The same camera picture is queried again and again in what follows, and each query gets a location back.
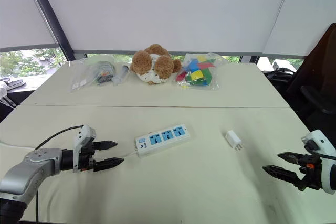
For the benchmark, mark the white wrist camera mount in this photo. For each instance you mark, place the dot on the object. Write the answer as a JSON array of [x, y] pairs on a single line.
[[84, 132], [321, 140]]

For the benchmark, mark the brown white plush dog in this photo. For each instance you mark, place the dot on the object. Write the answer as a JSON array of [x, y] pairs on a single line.
[[147, 62]]

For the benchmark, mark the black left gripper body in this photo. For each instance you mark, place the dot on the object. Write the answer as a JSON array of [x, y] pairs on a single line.
[[85, 157]]

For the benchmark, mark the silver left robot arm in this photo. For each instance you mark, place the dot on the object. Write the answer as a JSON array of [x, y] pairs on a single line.
[[31, 166]]

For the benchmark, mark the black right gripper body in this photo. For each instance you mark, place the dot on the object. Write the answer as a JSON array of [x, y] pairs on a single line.
[[312, 174]]

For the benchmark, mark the dark brown office chair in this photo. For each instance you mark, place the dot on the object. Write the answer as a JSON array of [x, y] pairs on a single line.
[[317, 77]]

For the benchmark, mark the clear bag with white labels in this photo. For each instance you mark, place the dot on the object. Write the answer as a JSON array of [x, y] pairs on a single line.
[[80, 77]]

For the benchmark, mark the dark window frame post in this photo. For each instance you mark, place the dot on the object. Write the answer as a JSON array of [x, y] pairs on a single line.
[[50, 14]]

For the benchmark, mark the wide white roller blind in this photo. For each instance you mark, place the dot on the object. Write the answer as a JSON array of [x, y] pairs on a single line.
[[162, 9]]

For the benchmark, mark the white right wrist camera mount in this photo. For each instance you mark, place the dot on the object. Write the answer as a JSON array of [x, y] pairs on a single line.
[[321, 140]]

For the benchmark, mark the bag of colourful blocks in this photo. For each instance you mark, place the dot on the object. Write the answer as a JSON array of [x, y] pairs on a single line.
[[199, 73]]

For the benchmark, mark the white plug adapter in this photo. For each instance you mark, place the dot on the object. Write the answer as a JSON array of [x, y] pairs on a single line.
[[233, 138]]

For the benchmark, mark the narrow white roller blind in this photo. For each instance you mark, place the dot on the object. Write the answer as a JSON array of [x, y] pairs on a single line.
[[18, 9]]

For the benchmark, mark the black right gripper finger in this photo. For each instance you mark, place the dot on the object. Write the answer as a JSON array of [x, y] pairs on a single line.
[[291, 157], [283, 172]]

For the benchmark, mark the white blue power strip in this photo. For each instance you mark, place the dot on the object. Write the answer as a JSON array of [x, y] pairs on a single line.
[[164, 140]]

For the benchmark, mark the black slippers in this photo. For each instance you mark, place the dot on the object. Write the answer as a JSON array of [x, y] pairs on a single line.
[[14, 83]]

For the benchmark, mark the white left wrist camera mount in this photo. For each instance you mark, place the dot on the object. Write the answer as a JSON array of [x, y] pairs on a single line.
[[84, 132]]

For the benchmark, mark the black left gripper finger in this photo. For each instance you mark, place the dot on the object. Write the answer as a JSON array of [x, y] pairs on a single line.
[[106, 144], [109, 163]]

